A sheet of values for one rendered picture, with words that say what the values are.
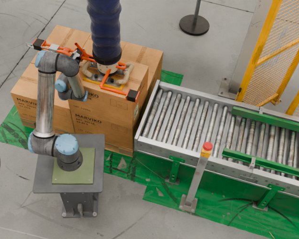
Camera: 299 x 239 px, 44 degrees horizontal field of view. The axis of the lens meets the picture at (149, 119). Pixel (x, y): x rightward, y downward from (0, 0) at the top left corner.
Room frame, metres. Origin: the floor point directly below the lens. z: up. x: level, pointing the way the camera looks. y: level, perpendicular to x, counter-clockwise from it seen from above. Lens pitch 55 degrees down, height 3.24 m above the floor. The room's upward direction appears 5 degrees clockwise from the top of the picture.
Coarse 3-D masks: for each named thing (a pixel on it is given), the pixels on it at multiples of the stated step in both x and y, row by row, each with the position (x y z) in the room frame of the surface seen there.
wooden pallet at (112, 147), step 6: (24, 120) 2.08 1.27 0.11; (30, 120) 2.06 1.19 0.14; (30, 126) 2.07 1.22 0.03; (60, 132) 2.03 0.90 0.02; (66, 132) 2.04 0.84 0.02; (72, 132) 1.96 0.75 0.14; (108, 144) 1.94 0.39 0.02; (114, 150) 1.87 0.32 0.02; (120, 150) 1.85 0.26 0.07; (126, 150) 1.83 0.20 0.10; (132, 150) 1.82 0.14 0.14; (132, 156) 1.82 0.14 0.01
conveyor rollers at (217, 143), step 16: (160, 96) 2.19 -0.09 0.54; (176, 96) 2.21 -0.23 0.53; (160, 112) 2.01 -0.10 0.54; (176, 112) 2.03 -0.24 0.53; (192, 112) 2.03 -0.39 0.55; (224, 112) 2.06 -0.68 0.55; (144, 128) 1.82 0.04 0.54; (160, 128) 1.84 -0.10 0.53; (176, 128) 1.85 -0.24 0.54; (192, 128) 1.87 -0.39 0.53; (208, 128) 1.88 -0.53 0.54; (240, 128) 1.90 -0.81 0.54; (272, 128) 1.93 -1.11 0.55; (176, 144) 1.68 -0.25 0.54; (240, 144) 1.73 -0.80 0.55; (272, 144) 1.76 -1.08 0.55; (288, 160) 1.62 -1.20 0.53; (288, 176) 1.46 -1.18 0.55
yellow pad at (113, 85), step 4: (92, 72) 2.05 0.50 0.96; (84, 76) 1.99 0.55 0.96; (92, 76) 2.00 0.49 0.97; (96, 76) 1.98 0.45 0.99; (84, 80) 1.96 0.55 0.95; (88, 80) 1.96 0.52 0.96; (92, 80) 1.96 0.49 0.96; (96, 80) 1.96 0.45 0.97; (108, 80) 1.97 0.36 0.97; (112, 80) 1.95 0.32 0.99; (116, 80) 1.98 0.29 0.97; (104, 84) 1.93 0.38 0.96; (108, 84) 1.93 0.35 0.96; (112, 84) 1.93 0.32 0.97; (116, 84) 1.93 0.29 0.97; (120, 84) 1.93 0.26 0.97; (124, 84) 1.95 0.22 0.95; (112, 88) 1.90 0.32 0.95; (116, 88) 1.90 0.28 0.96; (120, 88) 1.90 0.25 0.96
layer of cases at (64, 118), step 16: (64, 32) 2.95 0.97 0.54; (80, 32) 2.97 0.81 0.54; (128, 48) 2.79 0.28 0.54; (144, 48) 2.81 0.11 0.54; (32, 64) 2.46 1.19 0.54; (144, 64) 2.58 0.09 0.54; (160, 64) 2.72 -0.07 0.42; (32, 80) 2.26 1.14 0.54; (16, 96) 2.08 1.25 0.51; (32, 96) 2.07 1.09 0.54; (32, 112) 2.05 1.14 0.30; (64, 112) 1.97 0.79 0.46; (64, 128) 1.98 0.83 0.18; (80, 128) 1.94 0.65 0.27; (96, 128) 1.90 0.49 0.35; (112, 128) 1.87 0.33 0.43; (128, 128) 1.83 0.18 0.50; (128, 144) 1.83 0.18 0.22
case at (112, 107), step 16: (80, 64) 2.14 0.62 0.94; (128, 80) 2.01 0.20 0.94; (144, 80) 2.08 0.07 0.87; (96, 96) 1.88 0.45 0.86; (112, 96) 1.84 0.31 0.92; (144, 96) 2.11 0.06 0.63; (80, 112) 1.93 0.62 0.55; (96, 112) 1.88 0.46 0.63; (112, 112) 1.84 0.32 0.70; (128, 112) 1.81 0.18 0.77
